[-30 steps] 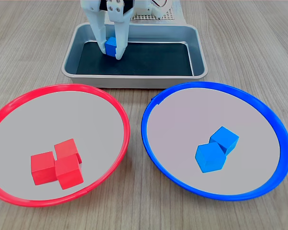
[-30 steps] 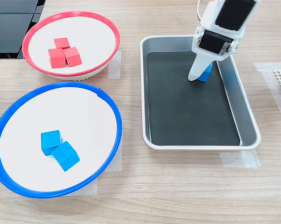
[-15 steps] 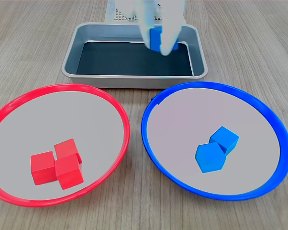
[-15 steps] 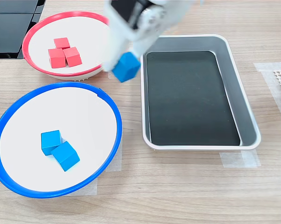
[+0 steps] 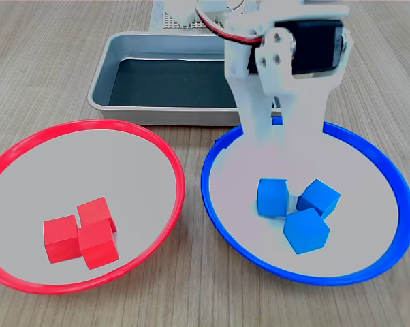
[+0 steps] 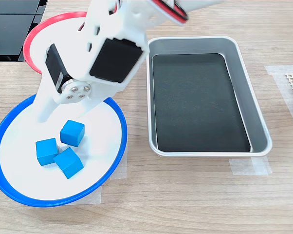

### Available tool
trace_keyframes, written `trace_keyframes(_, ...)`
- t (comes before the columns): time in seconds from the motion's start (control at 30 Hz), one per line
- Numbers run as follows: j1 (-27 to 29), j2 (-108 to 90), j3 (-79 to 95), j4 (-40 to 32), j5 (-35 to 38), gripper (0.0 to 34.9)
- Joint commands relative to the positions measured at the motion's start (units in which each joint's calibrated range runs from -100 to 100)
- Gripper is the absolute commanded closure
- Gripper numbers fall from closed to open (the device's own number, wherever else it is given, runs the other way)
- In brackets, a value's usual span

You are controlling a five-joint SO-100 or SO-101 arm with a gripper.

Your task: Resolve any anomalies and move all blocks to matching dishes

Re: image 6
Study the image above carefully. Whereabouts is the black glossy device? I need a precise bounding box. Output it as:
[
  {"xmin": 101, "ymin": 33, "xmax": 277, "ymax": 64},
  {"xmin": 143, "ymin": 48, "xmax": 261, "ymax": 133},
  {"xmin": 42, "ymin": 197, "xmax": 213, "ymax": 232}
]
[{"xmin": 0, "ymin": 0, "xmax": 49, "ymax": 62}]

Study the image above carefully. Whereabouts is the blue cube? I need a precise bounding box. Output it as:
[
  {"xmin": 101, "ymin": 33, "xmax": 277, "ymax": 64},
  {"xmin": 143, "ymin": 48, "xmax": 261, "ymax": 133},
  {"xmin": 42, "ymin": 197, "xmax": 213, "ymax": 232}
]
[
  {"xmin": 53, "ymin": 147, "xmax": 84, "ymax": 180},
  {"xmin": 60, "ymin": 119, "xmax": 85, "ymax": 148},
  {"xmin": 35, "ymin": 137, "xmax": 59, "ymax": 166}
]

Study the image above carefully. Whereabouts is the pale perforated plate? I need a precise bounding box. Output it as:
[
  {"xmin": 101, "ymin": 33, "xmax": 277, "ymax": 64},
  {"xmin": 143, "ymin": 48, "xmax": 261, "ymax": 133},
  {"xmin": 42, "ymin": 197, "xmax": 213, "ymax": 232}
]
[{"xmin": 284, "ymin": 72, "xmax": 293, "ymax": 106}]

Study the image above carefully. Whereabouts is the translucent tape strip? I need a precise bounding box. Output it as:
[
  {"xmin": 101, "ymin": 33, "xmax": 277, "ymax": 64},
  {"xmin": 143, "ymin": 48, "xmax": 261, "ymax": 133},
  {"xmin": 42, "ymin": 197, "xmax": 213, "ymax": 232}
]
[
  {"xmin": 264, "ymin": 64, "xmax": 293, "ymax": 76},
  {"xmin": 110, "ymin": 146, "xmax": 128, "ymax": 180},
  {"xmin": 68, "ymin": 185, "xmax": 102, "ymax": 205},
  {"xmin": 273, "ymin": 74, "xmax": 293, "ymax": 137},
  {"xmin": 229, "ymin": 156, "xmax": 273, "ymax": 176}
]

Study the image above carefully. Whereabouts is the black mat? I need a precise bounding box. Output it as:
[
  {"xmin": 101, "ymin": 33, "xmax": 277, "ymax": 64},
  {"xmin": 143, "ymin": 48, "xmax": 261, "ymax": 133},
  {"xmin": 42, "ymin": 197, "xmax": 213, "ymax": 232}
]
[{"xmin": 152, "ymin": 53, "xmax": 251, "ymax": 153}]

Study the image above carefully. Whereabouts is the red and black cable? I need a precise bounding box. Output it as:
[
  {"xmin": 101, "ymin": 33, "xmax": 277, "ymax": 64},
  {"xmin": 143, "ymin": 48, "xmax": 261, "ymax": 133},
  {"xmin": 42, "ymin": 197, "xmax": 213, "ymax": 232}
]
[{"xmin": 148, "ymin": 0, "xmax": 189, "ymax": 25}]

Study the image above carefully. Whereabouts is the red-rimmed white plate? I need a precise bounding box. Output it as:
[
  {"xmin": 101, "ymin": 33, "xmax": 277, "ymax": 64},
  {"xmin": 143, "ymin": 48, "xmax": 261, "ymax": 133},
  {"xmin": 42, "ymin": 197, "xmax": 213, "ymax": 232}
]
[{"xmin": 23, "ymin": 11, "xmax": 89, "ymax": 75}]

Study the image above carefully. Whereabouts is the steel tray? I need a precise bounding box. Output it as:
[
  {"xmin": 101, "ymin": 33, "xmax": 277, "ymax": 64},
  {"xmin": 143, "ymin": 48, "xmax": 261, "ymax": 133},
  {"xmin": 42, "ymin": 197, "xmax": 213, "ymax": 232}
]
[{"xmin": 146, "ymin": 36, "xmax": 273, "ymax": 157}]

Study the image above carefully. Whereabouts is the blue-rimmed white plate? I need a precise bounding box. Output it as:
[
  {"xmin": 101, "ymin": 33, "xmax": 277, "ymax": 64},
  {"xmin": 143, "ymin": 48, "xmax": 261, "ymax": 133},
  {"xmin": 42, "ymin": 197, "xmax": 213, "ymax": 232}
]
[{"xmin": 0, "ymin": 94, "xmax": 128, "ymax": 208}]

